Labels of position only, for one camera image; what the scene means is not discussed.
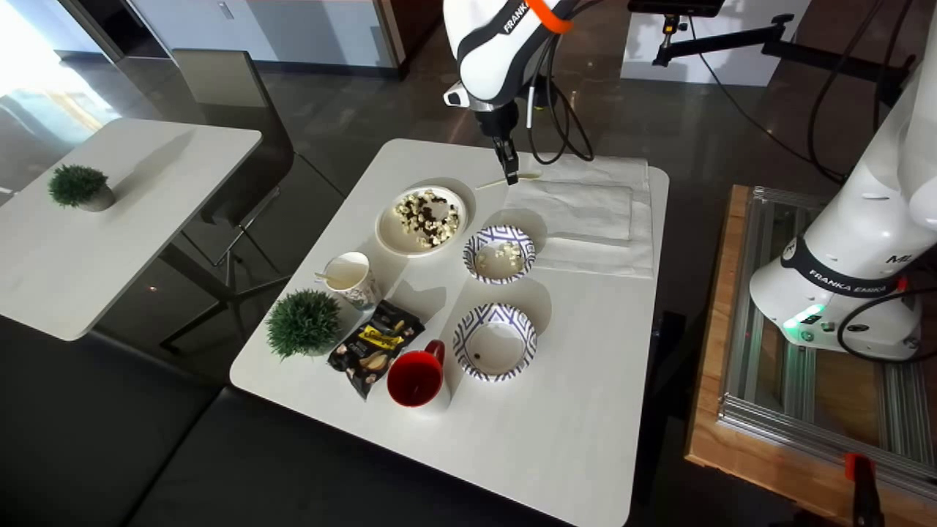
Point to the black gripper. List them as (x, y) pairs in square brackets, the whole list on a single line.
[(498, 126)]

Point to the white plate with popcorn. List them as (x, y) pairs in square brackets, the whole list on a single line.
[(422, 221)]

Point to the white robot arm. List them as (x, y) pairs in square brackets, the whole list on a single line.
[(837, 285)]

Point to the blue patterned bowl with popcorn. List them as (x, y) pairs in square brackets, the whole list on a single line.
[(498, 256)]

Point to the blue patterned empty bowl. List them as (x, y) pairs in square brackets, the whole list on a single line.
[(496, 339)]

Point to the small folded paper towel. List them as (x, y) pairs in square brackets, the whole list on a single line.
[(594, 210)]

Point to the large white paper towel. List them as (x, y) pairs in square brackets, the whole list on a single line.
[(602, 259)]

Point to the white ceramic cup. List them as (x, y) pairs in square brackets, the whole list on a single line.
[(349, 273)]

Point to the black snack packet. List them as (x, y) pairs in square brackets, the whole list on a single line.
[(367, 352)]

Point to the red mug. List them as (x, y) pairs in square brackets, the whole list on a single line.
[(416, 379)]

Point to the black chair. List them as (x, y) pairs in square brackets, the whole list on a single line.
[(244, 159)]

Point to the small green potted plant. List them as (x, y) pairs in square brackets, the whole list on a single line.
[(304, 322)]

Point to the green plant on side table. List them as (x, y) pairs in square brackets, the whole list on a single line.
[(77, 186)]

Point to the white side table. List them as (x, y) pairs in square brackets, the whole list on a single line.
[(64, 268)]

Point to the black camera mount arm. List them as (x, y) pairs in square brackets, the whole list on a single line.
[(766, 38)]

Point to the metal rail base frame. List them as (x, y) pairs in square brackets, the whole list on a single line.
[(803, 398)]

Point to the red clamp handle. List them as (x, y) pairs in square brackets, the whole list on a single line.
[(864, 493)]

